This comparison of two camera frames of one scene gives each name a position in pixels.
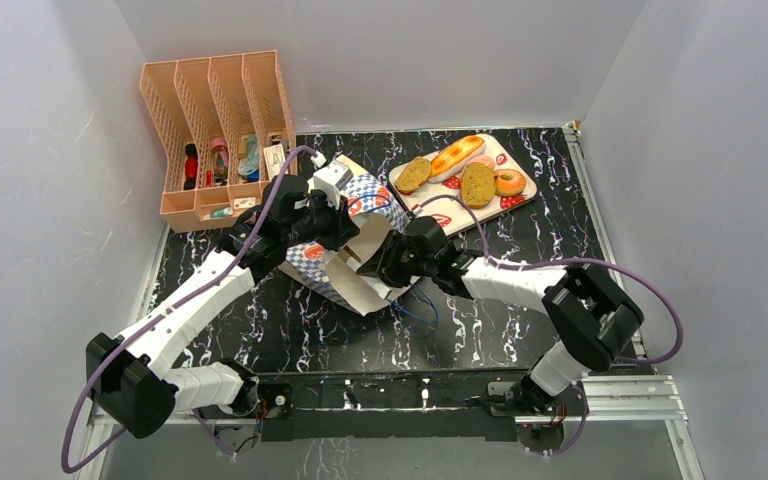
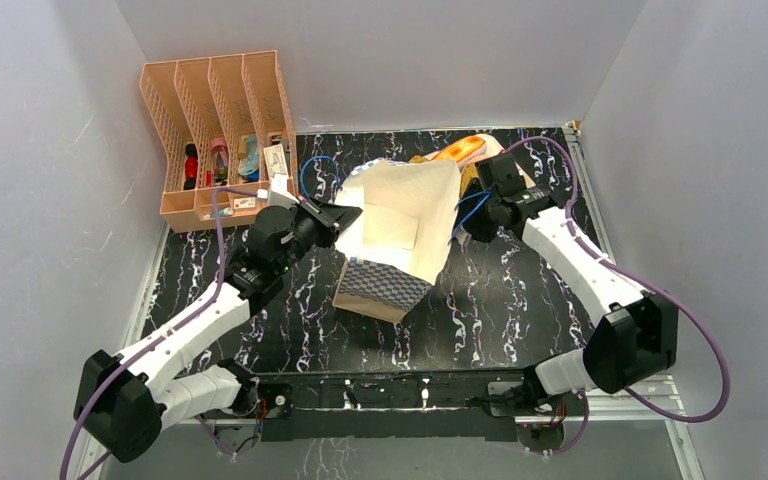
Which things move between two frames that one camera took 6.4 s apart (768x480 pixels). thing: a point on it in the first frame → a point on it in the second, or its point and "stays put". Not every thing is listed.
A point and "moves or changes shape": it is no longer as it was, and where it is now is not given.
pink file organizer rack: [227, 131] stays put
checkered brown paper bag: [378, 210] moves or changes shape
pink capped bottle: [221, 165] stays put
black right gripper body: [393, 258] → [496, 178]
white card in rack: [275, 159] stays put
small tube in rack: [219, 213] stays put
